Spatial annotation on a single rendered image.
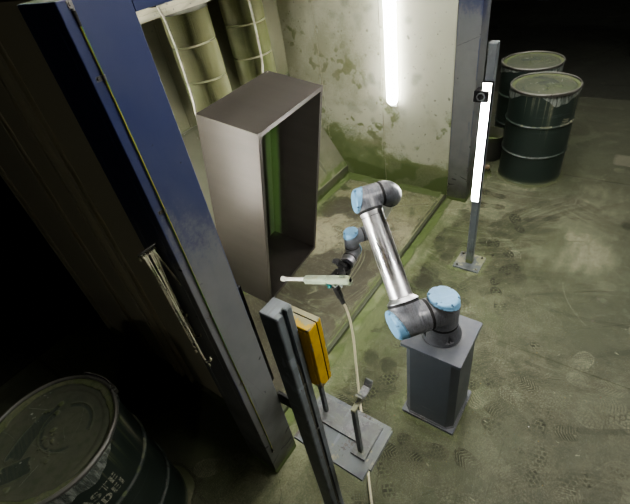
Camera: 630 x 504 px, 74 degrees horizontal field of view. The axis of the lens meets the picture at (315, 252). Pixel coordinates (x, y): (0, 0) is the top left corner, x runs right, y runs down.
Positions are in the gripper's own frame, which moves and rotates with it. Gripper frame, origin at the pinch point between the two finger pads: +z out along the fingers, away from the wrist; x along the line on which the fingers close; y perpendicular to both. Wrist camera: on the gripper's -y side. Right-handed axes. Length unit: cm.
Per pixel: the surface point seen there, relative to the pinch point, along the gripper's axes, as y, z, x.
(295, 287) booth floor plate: 49, -45, 73
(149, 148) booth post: -124, 75, -23
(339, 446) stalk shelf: -3, 90, -43
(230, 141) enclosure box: -97, 6, 15
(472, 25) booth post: -70, -202, -56
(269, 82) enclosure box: -106, -42, 16
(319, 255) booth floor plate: 51, -87, 70
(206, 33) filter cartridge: -134, -105, 95
